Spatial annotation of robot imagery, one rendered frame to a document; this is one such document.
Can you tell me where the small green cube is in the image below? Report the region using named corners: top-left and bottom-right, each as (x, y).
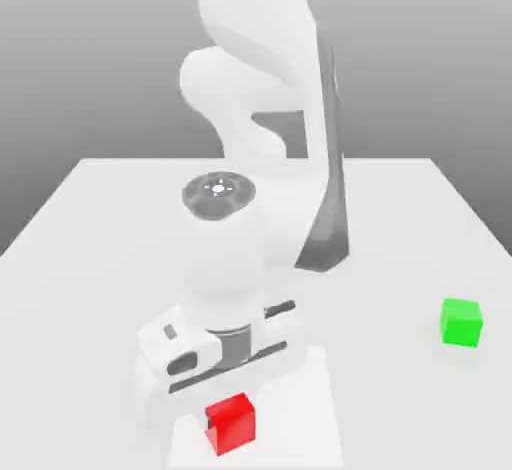
top-left (439, 297), bottom-right (484, 349)

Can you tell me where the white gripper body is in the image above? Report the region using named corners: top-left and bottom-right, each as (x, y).
top-left (132, 335), bottom-right (317, 430)

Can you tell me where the small red cube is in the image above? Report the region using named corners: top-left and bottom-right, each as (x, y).
top-left (203, 392), bottom-right (257, 458)

